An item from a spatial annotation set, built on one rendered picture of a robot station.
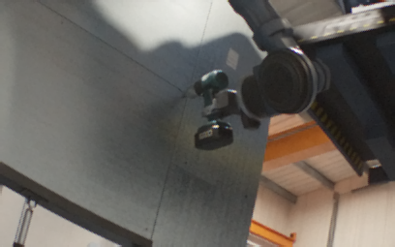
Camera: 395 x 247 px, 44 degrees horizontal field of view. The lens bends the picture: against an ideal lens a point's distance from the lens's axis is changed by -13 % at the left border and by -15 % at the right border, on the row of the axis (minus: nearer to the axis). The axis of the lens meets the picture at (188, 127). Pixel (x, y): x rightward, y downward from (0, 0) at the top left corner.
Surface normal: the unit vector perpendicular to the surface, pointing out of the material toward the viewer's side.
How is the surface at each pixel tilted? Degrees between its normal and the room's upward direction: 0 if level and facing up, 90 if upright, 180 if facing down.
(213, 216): 90
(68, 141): 90
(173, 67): 90
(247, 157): 90
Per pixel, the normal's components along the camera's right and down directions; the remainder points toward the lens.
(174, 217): 0.64, -0.25
